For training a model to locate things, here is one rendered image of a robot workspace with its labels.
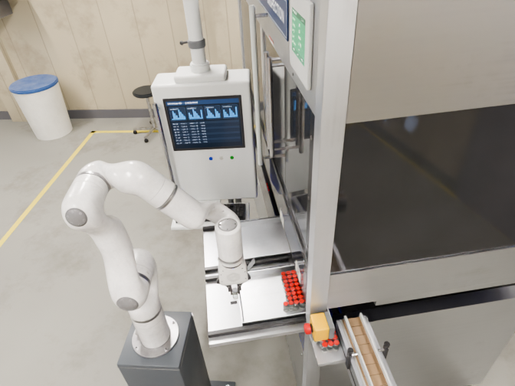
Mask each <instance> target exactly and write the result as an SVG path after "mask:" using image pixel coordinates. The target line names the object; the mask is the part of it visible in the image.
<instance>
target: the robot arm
mask: <svg viewBox="0 0 515 386"><path fill-rule="evenodd" d="M113 188H115V189H117V190H118V191H121V192H122V193H124V194H127V195H135V196H138V197H140V198H141V199H143V200H144V201H146V202H147V203H149V204H150V205H152V206H153V207H154V208H156V209H158V210H159V211H161V212H162V213H164V214H166V215H167V216H169V217H170V218H171V219H173V220H174V221H177V222H178V223H180V224H181V225H182V226H184V227H187V228H188V229H192V230H195V229H198V228H200V227H201V226H202V225H203V223H204V222H205V219H207V220H209V221H211V222H213V223H214V224H215V236H216V242H217V248H218V256H219V257H218V279H217V280H216V281H217V284H221V285H222V286H226V287H227V288H228V291H229V292H231V295H233V294H232V287H231V285H234V284H237V287H238V294H240V290H241V286H242V284H243V283H246V282H247V281H248V280H250V279H251V275H250V274H249V273H248V270H247V265H246V262H245V259H244V254H243V244H242V235H241V222H240V219H239V217H238V216H237V215H236V213H234V212H233V211H232V210H230V209H229V208H227V207H226V206H225V205H223V204H222V203H220V202H217V201H207V202H202V203H201V202H199V201H197V200H196V199H194V198H193V197H192V196H191V195H189V194H188V193H187V192H185V191H184V190H182V189H181V188H180V187H179V186H178V185H176V184H175V183H173V182H171V181H170V180H169V179H167V178H166V177H165V176H164V175H162V174H161V173H159V172H158V171H156V170H155V169H154V168H153V167H151V166H150V165H147V164H146V163H144V162H141V161H135V160H132V161H125V162H119V163H113V164H110V163H106V162H103V161H100V160H96V161H93V162H90V163H88V164H86V165H85V166H84V167H83V168H82V169H81V170H80V171H79V172H78V173H77V175H76V177H75V179H74V181H73V182H72V184H71V186H70V188H69V189H68V191H67V194H66V195H65V197H64V200H63V201H62V204H61V214H62V217H63V219H64V221H65V223H66V224H67V226H68V227H70V228H71V229H73V230H75V231H82V232H85V233H87V234H89V235H90V236H91V238H92V239H93V241H94V243H95V244H96V245H97V248H98V249H99V251H100V253H101V255H102V257H103V262H104V266H105V271H106V276H107V284H108V288H109V291H110V296H111V299H112V300H113V302H114V303H115V305H116V306H117V307H119V308H120V309H123V310H126V311H128V313H129V315H130V318H131V320H132V322H133V324H134V327H135V332H134V333H133V338H132V344H133V348H134V350H135V352H136V353H137V354H138V355H139V356H141V357H144V358H158V357H161V356H163V355H165V354H166V353H168V352H169V351H170V350H171V349H172V348H173V347H174V346H175V344H176V343H177V341H178V338H179V327H178V325H177V323H176V321H175V320H174V319H173V318H171V317H169V316H165V313H164V311H163V308H162V304H161V302H160V299H159V287H158V273H157V267H156V262H155V259H154V257H153V256H152V254H151V253H150V252H149V251H148V250H145V249H142V248H135V249H133V245H132V242H131V240H130V237H129V235H128V233H127V231H126V228H125V227H124V225H123V222H122V221H121V220H120V219H119V218H118V217H116V216H113V215H108V214H105V211H104V202H105V199H106V197H107V194H108V192H109V191H110V190H111V189H113Z"/></svg>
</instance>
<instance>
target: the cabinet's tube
mask: <svg viewBox="0 0 515 386"><path fill-rule="evenodd" d="M183 5H184V11H185V20H186V25H187V30H188V36H189V39H188V40H187V41H180V42H179V43H180V45H183V44H188V46H189V48H190V50H191V55H192V62H191V63H190V68H191V72H193V73H197V74H200V73H204V72H207V71H209V70H210V64H209V61H207V60H206V56H205V46H206V43H205V39H204V38H203V33H202V22H201V16H200V10H199V4H198V0H183Z"/></svg>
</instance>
